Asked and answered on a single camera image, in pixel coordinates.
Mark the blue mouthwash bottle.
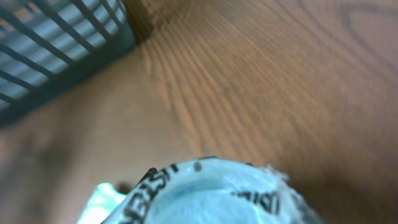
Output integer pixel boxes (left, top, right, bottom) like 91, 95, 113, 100
104, 157, 324, 224

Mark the mint wet wipes pack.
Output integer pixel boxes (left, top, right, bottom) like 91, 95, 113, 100
77, 182, 126, 224

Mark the grey plastic basket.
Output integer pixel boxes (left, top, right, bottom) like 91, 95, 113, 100
1, 0, 135, 126

